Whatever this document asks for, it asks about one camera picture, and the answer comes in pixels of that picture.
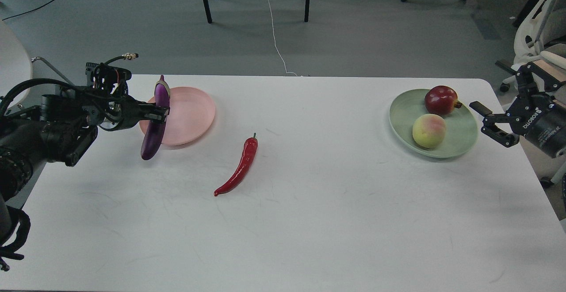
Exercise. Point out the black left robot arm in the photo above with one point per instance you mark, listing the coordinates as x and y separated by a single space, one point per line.
62 128

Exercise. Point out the green plate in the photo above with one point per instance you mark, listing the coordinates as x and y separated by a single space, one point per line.
462 130

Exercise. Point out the yellow-pink peach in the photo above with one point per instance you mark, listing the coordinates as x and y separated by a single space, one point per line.
429 130

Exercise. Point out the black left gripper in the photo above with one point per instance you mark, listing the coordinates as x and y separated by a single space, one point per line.
127 112

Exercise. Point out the red chili pepper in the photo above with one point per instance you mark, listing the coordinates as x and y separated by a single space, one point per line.
248 156

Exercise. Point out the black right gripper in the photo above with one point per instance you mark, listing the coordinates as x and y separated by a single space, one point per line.
540 119

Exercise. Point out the pink plate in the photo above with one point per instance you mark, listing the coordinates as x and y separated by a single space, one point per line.
192 112

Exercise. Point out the red pomegranate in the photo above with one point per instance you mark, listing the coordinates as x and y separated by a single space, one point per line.
442 100

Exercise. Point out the purple eggplant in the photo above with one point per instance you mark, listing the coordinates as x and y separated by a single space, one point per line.
155 130

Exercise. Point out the white office chair right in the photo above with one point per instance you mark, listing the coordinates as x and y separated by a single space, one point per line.
541 36

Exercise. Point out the white chair left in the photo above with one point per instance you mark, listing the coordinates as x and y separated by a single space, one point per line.
16 66

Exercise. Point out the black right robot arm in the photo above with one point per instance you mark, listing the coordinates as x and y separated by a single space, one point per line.
526 88

